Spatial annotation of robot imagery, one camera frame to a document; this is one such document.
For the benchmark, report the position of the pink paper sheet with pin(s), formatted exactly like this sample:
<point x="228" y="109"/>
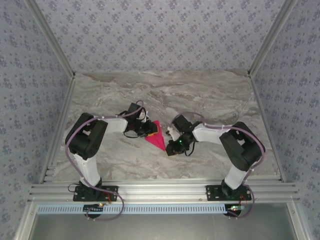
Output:
<point x="157" y="140"/>

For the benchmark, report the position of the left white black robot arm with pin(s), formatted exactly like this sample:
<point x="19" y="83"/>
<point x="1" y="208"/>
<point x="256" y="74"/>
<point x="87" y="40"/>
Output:
<point x="88" y="167"/>

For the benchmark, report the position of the left black controller board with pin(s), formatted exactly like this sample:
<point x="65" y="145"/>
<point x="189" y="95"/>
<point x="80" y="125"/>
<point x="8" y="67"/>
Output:
<point x="91" y="208"/>

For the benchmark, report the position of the black controller board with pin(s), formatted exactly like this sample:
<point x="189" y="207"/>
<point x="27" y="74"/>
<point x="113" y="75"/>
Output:
<point x="91" y="208"/>
<point x="232" y="211"/>

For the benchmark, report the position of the aluminium mounting rail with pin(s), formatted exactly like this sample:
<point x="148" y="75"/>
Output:
<point x="162" y="191"/>

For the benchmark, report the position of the grey metal sheet panel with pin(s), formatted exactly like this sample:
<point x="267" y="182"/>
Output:
<point x="162" y="227"/>

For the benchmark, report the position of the aluminium frame post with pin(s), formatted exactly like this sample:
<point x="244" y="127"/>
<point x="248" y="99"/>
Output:
<point x="53" y="43"/>
<point x="271" y="40"/>

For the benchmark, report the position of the right black controller board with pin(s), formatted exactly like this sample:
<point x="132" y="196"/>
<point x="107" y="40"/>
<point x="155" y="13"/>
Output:
<point x="232" y="211"/>

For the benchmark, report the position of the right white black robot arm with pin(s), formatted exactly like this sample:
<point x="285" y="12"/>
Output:
<point x="241" y="152"/>

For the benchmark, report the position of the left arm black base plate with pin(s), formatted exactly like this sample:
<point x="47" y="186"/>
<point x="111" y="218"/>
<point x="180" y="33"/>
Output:
<point x="110" y="193"/>

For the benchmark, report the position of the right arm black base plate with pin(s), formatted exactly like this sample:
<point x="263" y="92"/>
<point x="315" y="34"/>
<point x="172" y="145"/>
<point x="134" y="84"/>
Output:
<point x="213" y="192"/>

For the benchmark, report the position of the aluminium side rail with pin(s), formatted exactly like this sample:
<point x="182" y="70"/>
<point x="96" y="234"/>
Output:
<point x="266" y="130"/>
<point x="58" y="130"/>

